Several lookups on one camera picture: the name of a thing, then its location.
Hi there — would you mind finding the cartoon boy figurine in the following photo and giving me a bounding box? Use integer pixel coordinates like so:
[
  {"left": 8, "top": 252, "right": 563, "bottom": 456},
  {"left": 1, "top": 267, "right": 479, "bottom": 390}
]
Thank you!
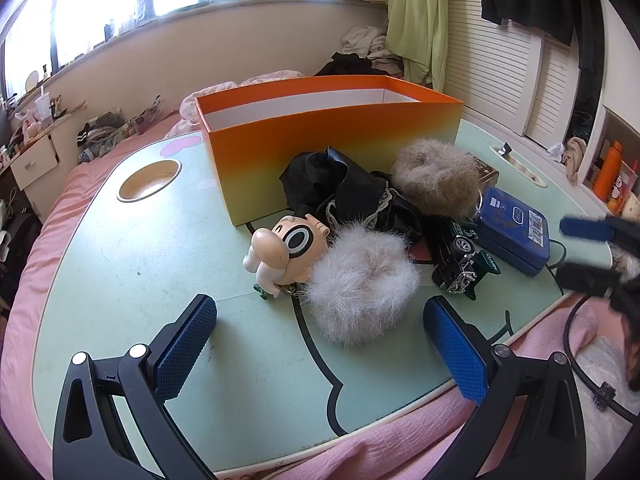
[{"left": 243, "top": 213, "right": 331, "bottom": 302}]

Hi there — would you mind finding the plastic cup with straw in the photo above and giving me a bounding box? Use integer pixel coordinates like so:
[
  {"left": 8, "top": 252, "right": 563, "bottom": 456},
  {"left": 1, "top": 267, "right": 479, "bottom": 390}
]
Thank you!
[{"left": 33, "top": 87, "right": 54, "bottom": 129}]

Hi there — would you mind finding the striped clothes heap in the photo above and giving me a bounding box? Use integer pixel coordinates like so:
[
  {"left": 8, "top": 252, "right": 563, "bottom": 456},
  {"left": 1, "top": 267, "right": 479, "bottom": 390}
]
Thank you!
[{"left": 76, "top": 97, "right": 167, "bottom": 162}]

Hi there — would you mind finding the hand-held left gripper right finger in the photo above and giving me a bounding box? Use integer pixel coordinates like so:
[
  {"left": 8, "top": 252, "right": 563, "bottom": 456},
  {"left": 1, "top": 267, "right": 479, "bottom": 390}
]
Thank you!
[{"left": 424, "top": 295, "right": 587, "bottom": 480}]

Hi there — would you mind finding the light green curtain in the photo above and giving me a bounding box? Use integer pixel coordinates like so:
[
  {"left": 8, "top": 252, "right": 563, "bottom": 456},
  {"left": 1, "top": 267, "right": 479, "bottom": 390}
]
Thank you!
[{"left": 387, "top": 0, "right": 449, "bottom": 87}]

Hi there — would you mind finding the black lace-trimmed cloth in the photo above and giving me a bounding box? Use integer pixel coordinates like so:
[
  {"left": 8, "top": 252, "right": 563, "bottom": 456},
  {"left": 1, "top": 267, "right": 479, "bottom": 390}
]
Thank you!
[{"left": 279, "top": 146, "right": 427, "bottom": 262}]

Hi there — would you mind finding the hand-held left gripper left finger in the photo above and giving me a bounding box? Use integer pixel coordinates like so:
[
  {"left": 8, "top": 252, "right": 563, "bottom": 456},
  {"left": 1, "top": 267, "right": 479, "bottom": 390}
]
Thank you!
[{"left": 52, "top": 294, "right": 218, "bottom": 480}]

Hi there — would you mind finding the orange gradient cardboard box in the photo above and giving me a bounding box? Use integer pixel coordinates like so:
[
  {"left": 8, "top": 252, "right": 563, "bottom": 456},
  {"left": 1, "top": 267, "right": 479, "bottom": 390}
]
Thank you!
[{"left": 194, "top": 75, "right": 465, "bottom": 228}]

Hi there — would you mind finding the white clothes pile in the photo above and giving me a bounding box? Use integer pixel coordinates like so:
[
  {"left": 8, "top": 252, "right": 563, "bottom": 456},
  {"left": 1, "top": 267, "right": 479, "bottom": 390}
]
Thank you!
[{"left": 342, "top": 25, "right": 402, "bottom": 74}]

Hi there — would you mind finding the orange bottle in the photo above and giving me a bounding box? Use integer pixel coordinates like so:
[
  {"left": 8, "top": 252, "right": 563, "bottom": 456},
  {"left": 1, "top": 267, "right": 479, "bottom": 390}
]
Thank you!
[{"left": 592, "top": 141, "right": 624, "bottom": 204}]

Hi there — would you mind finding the white fuzzy garment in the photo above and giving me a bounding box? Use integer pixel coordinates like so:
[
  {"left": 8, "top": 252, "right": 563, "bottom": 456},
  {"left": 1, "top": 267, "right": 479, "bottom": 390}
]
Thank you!
[{"left": 572, "top": 335, "right": 640, "bottom": 480}]

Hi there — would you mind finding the brown fur scrunchie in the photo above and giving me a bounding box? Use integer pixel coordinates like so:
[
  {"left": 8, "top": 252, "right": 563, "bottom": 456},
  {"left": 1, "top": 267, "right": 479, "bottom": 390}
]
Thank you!
[{"left": 390, "top": 140, "right": 484, "bottom": 217}]

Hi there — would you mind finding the white fur scrunchie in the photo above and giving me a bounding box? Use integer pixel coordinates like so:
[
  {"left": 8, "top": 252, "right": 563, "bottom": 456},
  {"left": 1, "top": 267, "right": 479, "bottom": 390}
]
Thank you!
[{"left": 303, "top": 223, "right": 422, "bottom": 347}]

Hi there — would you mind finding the green cartoon-print desktop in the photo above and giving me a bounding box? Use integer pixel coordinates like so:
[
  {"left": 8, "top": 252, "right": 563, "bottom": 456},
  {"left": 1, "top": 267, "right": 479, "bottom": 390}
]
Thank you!
[{"left": 32, "top": 115, "right": 615, "bottom": 462}]

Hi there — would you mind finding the pink blanket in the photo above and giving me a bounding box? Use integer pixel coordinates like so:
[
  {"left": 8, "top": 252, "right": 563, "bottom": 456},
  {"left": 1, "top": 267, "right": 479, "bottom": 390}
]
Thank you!
[{"left": 0, "top": 71, "right": 640, "bottom": 480}]

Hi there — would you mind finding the green toy car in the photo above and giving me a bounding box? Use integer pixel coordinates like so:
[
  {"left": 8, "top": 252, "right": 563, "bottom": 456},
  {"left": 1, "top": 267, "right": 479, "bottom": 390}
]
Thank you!
[{"left": 431, "top": 218, "right": 502, "bottom": 301}]

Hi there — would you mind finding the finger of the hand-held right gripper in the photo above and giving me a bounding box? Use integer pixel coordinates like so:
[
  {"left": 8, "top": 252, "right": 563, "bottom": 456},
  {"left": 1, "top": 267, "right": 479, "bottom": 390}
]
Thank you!
[
  {"left": 556, "top": 262, "right": 632, "bottom": 296},
  {"left": 560, "top": 214, "right": 640, "bottom": 247}
]

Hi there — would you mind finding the dark brown card box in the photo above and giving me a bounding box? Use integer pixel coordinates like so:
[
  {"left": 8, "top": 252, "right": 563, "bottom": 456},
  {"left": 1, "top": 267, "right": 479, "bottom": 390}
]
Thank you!
[{"left": 470, "top": 156, "right": 500, "bottom": 192}]

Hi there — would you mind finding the black clothes pile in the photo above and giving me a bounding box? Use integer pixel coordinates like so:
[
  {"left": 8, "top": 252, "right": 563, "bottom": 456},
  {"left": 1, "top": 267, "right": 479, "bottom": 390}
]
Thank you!
[{"left": 314, "top": 52, "right": 397, "bottom": 79}]

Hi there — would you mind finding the thin black cable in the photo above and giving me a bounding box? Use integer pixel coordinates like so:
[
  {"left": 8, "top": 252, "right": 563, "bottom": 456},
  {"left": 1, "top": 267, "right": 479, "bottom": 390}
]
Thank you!
[{"left": 564, "top": 292, "right": 640, "bottom": 424}]

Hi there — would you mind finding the white drawer cabinet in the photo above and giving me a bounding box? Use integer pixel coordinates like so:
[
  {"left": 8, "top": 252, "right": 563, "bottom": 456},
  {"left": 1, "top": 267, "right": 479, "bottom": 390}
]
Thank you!
[{"left": 10, "top": 132, "right": 61, "bottom": 191}]

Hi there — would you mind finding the blue plastic case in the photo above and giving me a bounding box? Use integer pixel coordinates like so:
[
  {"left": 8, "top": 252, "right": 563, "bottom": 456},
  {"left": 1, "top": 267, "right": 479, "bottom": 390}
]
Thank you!
[{"left": 472, "top": 186, "right": 552, "bottom": 277}]

